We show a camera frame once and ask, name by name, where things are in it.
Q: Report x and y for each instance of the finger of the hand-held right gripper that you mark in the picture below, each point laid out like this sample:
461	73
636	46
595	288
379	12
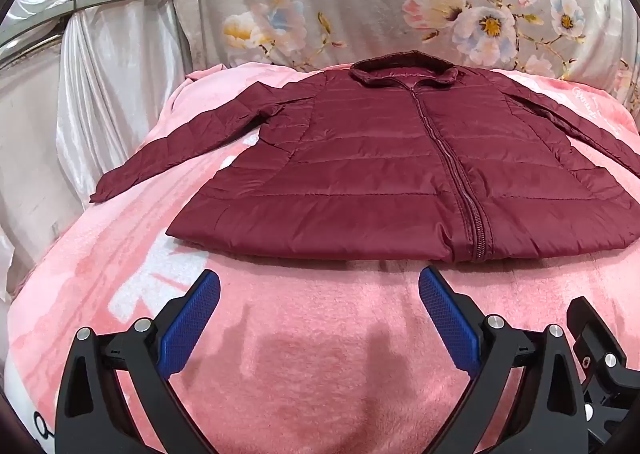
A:
595	339
617	419

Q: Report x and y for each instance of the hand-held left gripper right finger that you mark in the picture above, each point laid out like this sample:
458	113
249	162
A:
447	316

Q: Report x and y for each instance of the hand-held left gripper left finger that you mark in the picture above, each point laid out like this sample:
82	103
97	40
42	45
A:
192	319

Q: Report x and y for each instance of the maroon quilted puffer jacket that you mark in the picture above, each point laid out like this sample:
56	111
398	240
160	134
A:
375	159

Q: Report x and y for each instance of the pink printed fleece blanket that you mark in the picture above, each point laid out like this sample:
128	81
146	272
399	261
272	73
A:
325	359

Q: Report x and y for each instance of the white satin curtain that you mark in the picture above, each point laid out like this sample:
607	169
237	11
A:
100	84

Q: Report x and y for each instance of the chrome metal tube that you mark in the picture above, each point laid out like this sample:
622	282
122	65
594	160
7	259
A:
40	43

